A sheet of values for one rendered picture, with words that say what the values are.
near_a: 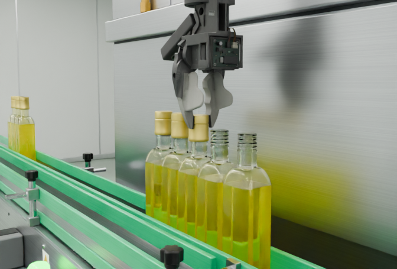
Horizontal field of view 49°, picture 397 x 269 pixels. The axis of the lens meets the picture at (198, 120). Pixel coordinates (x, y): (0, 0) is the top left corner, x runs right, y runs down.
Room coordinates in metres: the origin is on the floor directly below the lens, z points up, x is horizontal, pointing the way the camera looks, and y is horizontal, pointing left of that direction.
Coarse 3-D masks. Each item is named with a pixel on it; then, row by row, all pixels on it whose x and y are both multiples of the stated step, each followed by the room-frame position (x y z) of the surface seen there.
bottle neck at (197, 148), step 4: (192, 144) 0.73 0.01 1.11; (196, 144) 0.73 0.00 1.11; (200, 144) 0.73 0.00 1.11; (204, 144) 0.73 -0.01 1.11; (192, 148) 0.73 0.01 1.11; (196, 148) 0.73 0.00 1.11; (200, 148) 0.73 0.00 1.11; (204, 148) 0.73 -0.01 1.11; (192, 152) 0.73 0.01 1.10; (196, 152) 0.73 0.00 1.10; (200, 152) 0.73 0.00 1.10; (204, 152) 0.73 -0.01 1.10
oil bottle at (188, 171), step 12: (192, 156) 0.73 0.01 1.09; (204, 156) 0.73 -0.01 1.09; (180, 168) 0.74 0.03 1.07; (192, 168) 0.71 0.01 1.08; (180, 180) 0.74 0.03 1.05; (192, 180) 0.71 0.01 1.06; (180, 192) 0.74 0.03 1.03; (192, 192) 0.71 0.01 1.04; (180, 204) 0.74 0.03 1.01; (192, 204) 0.71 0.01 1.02; (180, 216) 0.74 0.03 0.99; (192, 216) 0.71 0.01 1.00; (180, 228) 0.74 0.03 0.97; (192, 228) 0.71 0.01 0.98
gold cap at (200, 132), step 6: (198, 114) 0.75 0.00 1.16; (204, 114) 0.75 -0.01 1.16; (198, 120) 0.72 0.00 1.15; (204, 120) 0.73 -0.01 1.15; (198, 126) 0.72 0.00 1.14; (204, 126) 0.73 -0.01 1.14; (192, 132) 0.73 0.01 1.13; (198, 132) 0.72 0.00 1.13; (204, 132) 0.73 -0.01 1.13; (192, 138) 0.73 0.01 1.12; (198, 138) 0.72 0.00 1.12; (204, 138) 0.73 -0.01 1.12
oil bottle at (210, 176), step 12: (204, 168) 0.68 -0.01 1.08; (216, 168) 0.67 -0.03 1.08; (228, 168) 0.67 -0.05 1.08; (204, 180) 0.68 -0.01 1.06; (216, 180) 0.66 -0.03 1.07; (204, 192) 0.68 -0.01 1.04; (216, 192) 0.66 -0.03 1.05; (204, 204) 0.68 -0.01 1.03; (216, 204) 0.66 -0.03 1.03; (204, 216) 0.68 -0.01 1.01; (216, 216) 0.66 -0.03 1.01; (204, 228) 0.68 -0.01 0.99; (216, 228) 0.66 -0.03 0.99; (204, 240) 0.68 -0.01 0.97; (216, 240) 0.66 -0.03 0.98
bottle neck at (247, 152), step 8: (240, 136) 0.64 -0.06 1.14; (248, 136) 0.63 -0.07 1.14; (256, 136) 0.64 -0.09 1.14; (240, 144) 0.64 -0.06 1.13; (248, 144) 0.63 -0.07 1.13; (240, 152) 0.64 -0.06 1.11; (248, 152) 0.63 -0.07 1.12; (256, 152) 0.64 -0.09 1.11; (240, 160) 0.64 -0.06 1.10; (248, 160) 0.64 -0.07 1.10
